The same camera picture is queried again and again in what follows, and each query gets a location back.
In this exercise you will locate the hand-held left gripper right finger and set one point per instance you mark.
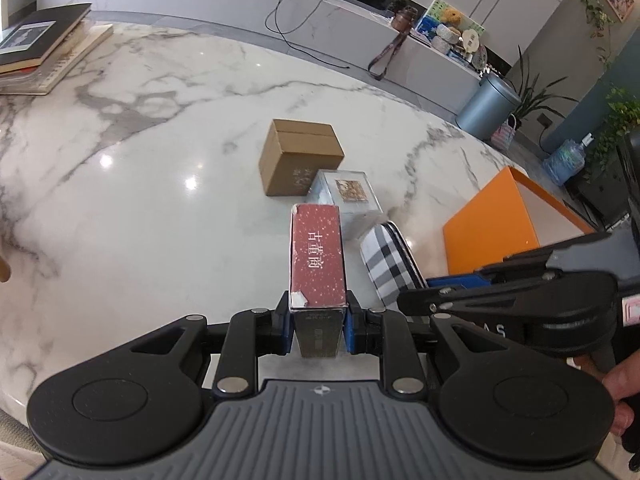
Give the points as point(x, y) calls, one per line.
point(351, 327)

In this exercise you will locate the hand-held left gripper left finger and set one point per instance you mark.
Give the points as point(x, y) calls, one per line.
point(286, 325)

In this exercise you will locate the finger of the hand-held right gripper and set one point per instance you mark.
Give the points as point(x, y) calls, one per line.
point(420, 300)
point(450, 281)

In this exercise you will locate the plaid pouch black label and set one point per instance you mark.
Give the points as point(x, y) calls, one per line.
point(387, 260)

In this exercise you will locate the orange cardboard box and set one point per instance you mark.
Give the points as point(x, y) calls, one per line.
point(485, 230)

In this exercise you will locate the dark red printed carton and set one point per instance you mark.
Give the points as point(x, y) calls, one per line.
point(317, 255)

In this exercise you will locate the clear acrylic picture box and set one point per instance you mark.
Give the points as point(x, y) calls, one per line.
point(355, 192)

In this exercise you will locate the brown cardboard box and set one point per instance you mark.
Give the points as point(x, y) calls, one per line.
point(285, 170)

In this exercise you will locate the person's right hand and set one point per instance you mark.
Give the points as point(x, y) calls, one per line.
point(627, 385)

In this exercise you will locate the dark cabinet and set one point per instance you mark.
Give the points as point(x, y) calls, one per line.
point(595, 200)

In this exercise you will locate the blue water jug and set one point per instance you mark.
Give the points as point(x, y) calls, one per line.
point(565, 162)

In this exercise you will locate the pink woven basket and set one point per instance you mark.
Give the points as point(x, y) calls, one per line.
point(504, 135)

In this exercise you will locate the grey-blue trash can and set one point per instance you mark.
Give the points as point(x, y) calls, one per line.
point(482, 107)

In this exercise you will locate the green vine plant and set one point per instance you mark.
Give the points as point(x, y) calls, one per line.
point(620, 120)
point(597, 15)

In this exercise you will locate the potted snake plant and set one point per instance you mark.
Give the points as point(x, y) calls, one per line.
point(532, 95)

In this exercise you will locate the decorative plate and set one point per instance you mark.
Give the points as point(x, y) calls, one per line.
point(480, 57)

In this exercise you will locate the round hand fan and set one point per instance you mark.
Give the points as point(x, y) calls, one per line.
point(471, 40)

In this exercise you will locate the round woven pot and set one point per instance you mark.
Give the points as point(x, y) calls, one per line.
point(446, 37)

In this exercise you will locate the brown teddy bear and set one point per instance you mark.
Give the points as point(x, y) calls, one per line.
point(451, 16)

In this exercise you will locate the cream cloth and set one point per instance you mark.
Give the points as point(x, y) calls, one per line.
point(12, 435)

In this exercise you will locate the marble television console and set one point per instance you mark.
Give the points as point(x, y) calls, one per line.
point(200, 5)

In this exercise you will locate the beige thick book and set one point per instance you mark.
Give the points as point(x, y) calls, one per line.
point(70, 62)

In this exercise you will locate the black hardcover book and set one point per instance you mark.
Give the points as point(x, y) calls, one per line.
point(35, 35)

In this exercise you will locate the wall socket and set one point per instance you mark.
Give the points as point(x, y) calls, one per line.
point(545, 121)

